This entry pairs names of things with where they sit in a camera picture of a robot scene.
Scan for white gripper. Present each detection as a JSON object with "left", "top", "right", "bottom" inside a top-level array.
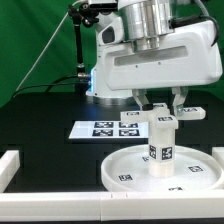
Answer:
[{"left": 98, "top": 21, "right": 223, "bottom": 117}]

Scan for white cross-shaped table base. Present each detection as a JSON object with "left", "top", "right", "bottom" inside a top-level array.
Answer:
[{"left": 120, "top": 103, "right": 206, "bottom": 129}]

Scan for white round table top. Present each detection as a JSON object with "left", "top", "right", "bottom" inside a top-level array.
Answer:
[{"left": 101, "top": 145, "right": 224, "bottom": 192}]

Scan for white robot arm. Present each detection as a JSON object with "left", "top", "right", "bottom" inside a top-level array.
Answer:
[{"left": 87, "top": 0, "right": 223, "bottom": 119}]

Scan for white marker sheet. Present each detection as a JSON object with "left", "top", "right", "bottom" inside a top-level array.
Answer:
[{"left": 69, "top": 121, "right": 148, "bottom": 140}]

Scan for white front fence bar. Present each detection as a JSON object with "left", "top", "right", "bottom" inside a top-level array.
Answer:
[{"left": 0, "top": 190, "right": 224, "bottom": 222}]

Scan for white left fence block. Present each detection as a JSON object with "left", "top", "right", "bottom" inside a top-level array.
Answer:
[{"left": 0, "top": 150, "right": 20, "bottom": 194}]

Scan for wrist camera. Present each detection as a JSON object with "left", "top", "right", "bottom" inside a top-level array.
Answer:
[{"left": 98, "top": 17, "right": 124, "bottom": 45}]

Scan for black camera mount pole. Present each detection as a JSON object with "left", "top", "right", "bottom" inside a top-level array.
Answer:
[{"left": 68, "top": 3, "right": 99, "bottom": 95}]

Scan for black cable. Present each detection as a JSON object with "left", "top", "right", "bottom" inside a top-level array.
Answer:
[{"left": 11, "top": 75, "right": 91, "bottom": 100}]

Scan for white cable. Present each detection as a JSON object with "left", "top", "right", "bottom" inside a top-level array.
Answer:
[{"left": 15, "top": 0, "right": 84, "bottom": 92}]

